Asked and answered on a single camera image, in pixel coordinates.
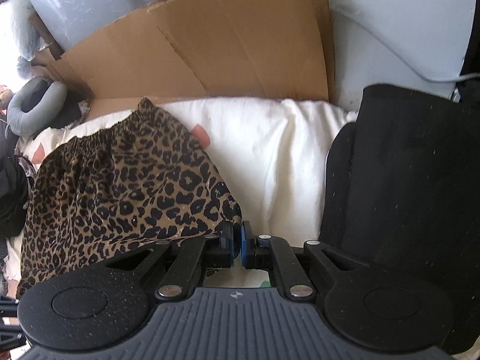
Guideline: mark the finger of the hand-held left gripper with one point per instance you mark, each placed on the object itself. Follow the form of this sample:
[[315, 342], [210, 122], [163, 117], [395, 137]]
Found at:
[[11, 339], [7, 306]]

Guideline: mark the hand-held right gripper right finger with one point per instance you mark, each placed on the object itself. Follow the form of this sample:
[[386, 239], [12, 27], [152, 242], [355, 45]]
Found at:
[[247, 243]]

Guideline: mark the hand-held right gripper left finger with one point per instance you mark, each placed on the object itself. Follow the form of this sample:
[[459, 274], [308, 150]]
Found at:
[[229, 240]]

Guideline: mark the leopard print skirt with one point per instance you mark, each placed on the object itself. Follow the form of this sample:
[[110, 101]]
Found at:
[[112, 195]]

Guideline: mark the cream printed blanket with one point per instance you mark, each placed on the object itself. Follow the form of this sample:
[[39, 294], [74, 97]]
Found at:
[[281, 157]]

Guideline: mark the black pleated garment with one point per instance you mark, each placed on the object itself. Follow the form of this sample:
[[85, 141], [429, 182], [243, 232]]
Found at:
[[11, 195]]

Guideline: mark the grey floral cloth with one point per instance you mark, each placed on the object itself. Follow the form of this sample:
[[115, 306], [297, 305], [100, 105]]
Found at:
[[26, 161]]

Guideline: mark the black folded clothing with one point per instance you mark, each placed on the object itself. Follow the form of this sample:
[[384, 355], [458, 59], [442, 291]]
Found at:
[[405, 195]]

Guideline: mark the grey neck pillow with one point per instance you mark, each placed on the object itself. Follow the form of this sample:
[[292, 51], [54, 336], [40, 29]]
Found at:
[[22, 116]]

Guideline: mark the flat brown cardboard sheet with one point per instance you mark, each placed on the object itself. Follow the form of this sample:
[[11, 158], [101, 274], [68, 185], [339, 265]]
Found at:
[[206, 45]]

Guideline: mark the small black cloth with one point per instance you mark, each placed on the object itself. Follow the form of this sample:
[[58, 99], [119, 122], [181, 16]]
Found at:
[[71, 110]]

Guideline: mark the grey wrapped panel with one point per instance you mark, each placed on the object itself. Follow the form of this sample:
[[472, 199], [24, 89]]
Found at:
[[86, 3]]

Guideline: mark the white pillow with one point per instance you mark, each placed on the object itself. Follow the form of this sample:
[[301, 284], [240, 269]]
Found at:
[[24, 26]]

